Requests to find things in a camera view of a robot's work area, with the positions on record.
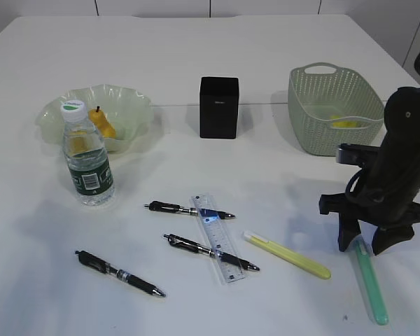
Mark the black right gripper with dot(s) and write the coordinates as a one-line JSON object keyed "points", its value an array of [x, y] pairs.
{"points": [[390, 208]]}

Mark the mint green pen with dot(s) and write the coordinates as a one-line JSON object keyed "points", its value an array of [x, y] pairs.
{"points": [[371, 283]]}

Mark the yellow pen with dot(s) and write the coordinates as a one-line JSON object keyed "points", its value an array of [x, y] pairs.
{"points": [[290, 256]]}

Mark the yellow waste paper wrapper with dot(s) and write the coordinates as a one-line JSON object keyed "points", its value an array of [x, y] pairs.
{"points": [[338, 122]]}

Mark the yellow pear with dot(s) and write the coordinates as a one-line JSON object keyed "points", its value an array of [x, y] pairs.
{"points": [[98, 117]]}

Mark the clear water bottle green label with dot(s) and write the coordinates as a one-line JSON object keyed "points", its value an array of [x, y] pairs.
{"points": [[86, 156]]}

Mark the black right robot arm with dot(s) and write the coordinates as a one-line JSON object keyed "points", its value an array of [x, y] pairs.
{"points": [[399, 152]]}

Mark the green woven plastic basket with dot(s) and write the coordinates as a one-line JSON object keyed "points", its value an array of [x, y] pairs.
{"points": [[319, 89]]}

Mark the clear plastic ruler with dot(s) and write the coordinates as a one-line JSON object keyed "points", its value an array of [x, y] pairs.
{"points": [[217, 236]]}

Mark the black pen middle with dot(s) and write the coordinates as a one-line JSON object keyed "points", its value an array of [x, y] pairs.
{"points": [[193, 247]]}

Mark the black pen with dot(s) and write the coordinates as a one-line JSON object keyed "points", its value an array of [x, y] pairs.
{"points": [[177, 209], [193, 247], [95, 263]]}

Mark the black square pen holder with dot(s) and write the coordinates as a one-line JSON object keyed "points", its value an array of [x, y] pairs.
{"points": [[218, 107]]}

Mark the black pen upper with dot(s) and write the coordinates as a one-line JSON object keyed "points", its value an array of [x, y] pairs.
{"points": [[177, 209]]}

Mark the green ruffled glass plate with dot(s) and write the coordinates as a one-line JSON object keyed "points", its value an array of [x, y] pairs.
{"points": [[128, 111]]}

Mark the black pen lower left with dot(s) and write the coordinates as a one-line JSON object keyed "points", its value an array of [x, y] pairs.
{"points": [[95, 263]]}

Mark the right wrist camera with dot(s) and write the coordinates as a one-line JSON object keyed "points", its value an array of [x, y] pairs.
{"points": [[355, 154]]}

